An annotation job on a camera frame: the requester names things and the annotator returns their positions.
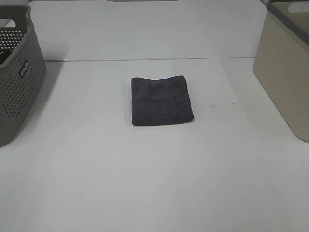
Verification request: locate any dark grey towel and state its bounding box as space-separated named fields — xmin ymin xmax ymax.
xmin=131 ymin=75 xmax=194 ymax=126

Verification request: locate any grey perforated plastic basket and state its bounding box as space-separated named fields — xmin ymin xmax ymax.
xmin=0 ymin=5 xmax=46 ymax=145

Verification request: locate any beige plastic storage bin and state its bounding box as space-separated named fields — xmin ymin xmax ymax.
xmin=253 ymin=0 xmax=309 ymax=142

